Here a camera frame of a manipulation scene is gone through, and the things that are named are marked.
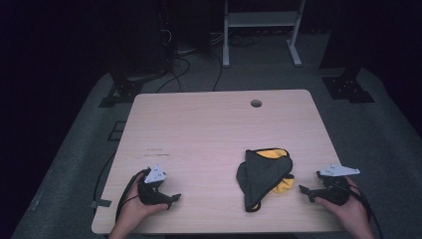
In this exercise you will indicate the person's right hand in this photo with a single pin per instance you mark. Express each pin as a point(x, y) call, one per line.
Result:
point(351, 212)

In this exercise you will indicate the black stand base with legs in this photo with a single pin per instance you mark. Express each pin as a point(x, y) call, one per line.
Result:
point(124, 89)

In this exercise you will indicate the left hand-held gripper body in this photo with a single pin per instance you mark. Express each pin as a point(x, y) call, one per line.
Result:
point(151, 194)

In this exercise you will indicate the white metal stand frame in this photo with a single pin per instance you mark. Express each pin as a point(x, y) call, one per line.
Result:
point(262, 19)

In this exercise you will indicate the grey floor tape strip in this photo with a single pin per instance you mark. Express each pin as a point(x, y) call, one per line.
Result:
point(101, 203)

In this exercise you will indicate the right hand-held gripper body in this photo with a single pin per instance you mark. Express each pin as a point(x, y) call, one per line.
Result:
point(335, 194)

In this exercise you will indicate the person's left hand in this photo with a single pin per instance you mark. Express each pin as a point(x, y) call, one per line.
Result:
point(134, 212)

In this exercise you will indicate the black square stand base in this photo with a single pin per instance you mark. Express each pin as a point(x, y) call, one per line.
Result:
point(348, 89)

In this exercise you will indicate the dark grey and yellow cloth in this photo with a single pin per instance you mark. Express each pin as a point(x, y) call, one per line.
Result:
point(262, 176)

